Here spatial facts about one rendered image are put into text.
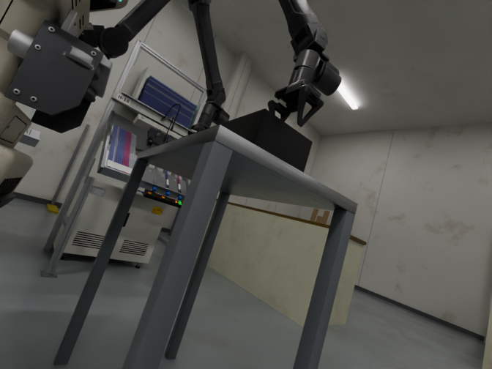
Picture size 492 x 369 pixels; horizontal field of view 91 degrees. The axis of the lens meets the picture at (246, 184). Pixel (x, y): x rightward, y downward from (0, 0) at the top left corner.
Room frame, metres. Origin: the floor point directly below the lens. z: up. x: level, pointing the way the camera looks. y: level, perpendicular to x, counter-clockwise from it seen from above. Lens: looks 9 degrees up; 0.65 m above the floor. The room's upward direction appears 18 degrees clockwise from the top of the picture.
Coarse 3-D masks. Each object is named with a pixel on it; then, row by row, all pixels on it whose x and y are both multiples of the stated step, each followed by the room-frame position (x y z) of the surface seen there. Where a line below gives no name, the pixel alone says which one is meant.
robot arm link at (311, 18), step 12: (288, 0) 0.52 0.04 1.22; (300, 0) 0.52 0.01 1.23; (288, 12) 0.54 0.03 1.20; (300, 12) 0.52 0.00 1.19; (312, 12) 0.53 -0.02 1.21; (288, 24) 0.55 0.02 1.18; (300, 24) 0.53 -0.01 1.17; (312, 24) 0.52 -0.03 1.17; (300, 36) 0.57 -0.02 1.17; (312, 36) 0.52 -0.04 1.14; (300, 48) 0.56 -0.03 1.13
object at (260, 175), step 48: (192, 144) 0.47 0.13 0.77; (240, 144) 0.41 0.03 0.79; (192, 192) 0.40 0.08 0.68; (240, 192) 0.95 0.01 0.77; (288, 192) 0.62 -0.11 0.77; (336, 192) 0.58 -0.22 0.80; (192, 240) 0.40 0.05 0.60; (336, 240) 0.62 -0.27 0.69; (96, 288) 0.96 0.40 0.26; (192, 288) 1.17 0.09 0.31; (336, 288) 0.63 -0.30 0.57; (144, 336) 0.39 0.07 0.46
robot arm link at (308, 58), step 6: (300, 54) 0.53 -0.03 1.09; (306, 54) 0.52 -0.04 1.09; (312, 54) 0.52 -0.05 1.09; (318, 54) 0.53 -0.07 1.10; (300, 60) 0.53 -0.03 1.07; (306, 60) 0.52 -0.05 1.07; (312, 60) 0.52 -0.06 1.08; (318, 60) 0.53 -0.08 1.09; (294, 66) 0.54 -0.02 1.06; (300, 66) 0.53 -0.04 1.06; (306, 66) 0.52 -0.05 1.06; (312, 66) 0.52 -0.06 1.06; (318, 66) 0.56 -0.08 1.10; (324, 66) 0.55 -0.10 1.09; (318, 72) 0.55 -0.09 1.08
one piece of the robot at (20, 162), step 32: (0, 0) 0.41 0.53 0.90; (32, 0) 0.43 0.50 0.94; (64, 0) 0.43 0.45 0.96; (0, 32) 0.42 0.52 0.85; (32, 32) 0.44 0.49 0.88; (0, 64) 0.44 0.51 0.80; (0, 96) 0.42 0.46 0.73; (0, 128) 0.45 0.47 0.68; (0, 160) 0.44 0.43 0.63; (32, 160) 0.61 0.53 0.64
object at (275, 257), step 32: (224, 224) 3.27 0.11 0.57; (256, 224) 2.82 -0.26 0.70; (288, 224) 2.48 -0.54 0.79; (320, 224) 2.21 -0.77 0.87; (224, 256) 3.11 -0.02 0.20; (256, 256) 2.71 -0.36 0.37; (288, 256) 2.39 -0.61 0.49; (320, 256) 2.15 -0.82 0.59; (352, 256) 2.52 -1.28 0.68; (256, 288) 2.61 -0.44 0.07; (288, 288) 2.32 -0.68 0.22; (352, 288) 2.63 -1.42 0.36
